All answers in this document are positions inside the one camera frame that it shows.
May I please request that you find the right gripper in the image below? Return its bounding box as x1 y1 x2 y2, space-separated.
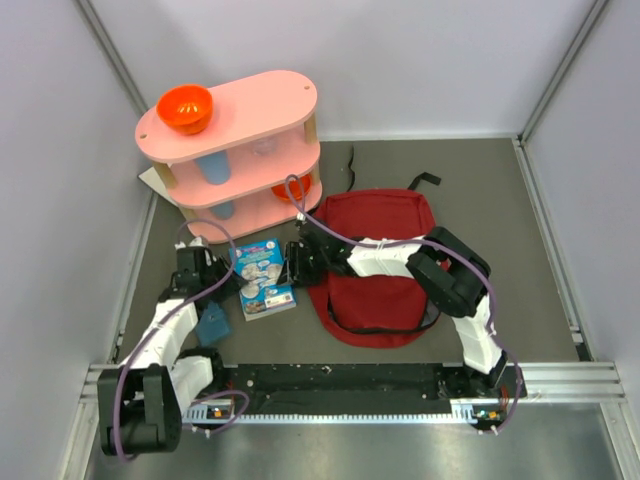
276 242 329 290

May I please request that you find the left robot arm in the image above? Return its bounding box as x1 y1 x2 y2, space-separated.
97 238 247 459

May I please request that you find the white slotted cable duct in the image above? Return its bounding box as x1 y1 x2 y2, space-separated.
179 397 481 425

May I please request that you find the blue illustrated book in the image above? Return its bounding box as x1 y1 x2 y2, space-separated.
229 238 297 322

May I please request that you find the blue plastic cup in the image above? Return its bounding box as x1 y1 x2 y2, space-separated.
195 150 231 185

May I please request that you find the orange bowl lower shelf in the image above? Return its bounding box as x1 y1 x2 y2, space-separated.
271 174 312 202

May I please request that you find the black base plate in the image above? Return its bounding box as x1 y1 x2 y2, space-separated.
199 363 527 416

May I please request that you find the red backpack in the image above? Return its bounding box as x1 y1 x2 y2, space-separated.
308 172 440 349

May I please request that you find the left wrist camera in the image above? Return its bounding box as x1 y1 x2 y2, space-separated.
174 237 208 251

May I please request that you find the orange bowl on top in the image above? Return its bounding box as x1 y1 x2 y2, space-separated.
155 84 214 135

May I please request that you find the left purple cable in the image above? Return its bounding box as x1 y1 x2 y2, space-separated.
109 219 251 460

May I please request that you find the clear plastic cup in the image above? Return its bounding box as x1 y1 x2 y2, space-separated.
251 137 278 156

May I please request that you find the aluminium frame rail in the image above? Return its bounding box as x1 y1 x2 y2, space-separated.
521 362 626 404

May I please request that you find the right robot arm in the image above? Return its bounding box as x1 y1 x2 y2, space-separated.
277 220 508 396

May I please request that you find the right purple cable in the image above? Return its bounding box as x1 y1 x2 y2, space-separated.
283 173 525 436

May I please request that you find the purple cable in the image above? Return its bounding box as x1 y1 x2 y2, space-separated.
109 219 251 460
283 173 525 436

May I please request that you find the pink three-tier wooden shelf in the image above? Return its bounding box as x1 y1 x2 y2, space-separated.
135 70 323 243

